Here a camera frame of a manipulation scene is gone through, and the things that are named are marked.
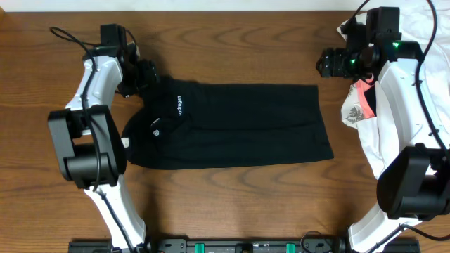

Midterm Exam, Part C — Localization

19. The white t-shirt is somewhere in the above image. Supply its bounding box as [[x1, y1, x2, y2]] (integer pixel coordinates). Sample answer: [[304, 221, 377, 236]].
[[336, 0, 450, 179]]

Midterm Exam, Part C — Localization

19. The black left cable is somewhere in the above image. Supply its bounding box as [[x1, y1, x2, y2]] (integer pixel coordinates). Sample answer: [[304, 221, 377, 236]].
[[49, 26, 138, 253]]

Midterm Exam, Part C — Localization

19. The black t-shirt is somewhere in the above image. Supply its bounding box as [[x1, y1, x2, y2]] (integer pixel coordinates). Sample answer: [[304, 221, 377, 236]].
[[122, 77, 333, 170]]

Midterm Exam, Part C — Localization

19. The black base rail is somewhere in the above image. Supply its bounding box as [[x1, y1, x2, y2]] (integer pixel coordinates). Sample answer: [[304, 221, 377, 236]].
[[67, 237, 421, 253]]

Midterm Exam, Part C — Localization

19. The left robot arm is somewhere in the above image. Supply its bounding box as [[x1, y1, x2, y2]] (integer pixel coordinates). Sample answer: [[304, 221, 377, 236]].
[[48, 24, 159, 252]]

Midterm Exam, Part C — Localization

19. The white leaf-print garment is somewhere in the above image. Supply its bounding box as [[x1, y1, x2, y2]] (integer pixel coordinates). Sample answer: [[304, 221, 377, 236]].
[[341, 84, 365, 129]]

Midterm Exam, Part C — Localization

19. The pink garment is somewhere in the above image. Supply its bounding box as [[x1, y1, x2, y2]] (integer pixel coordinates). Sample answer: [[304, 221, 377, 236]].
[[355, 78, 375, 119]]

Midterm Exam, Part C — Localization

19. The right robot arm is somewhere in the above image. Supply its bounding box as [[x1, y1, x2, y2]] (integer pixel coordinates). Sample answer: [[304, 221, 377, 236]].
[[316, 4, 449, 252]]

